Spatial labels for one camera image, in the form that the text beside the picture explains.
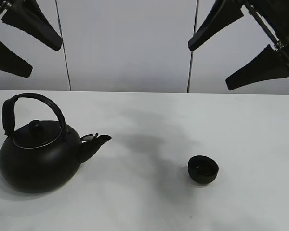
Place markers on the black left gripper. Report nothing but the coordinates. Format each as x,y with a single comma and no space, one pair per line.
27,16

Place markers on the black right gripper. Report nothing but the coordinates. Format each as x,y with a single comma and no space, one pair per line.
273,17

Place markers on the black round teapot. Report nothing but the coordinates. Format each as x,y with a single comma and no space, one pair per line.
43,155

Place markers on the small black teacup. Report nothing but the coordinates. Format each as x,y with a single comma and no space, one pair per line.
202,169

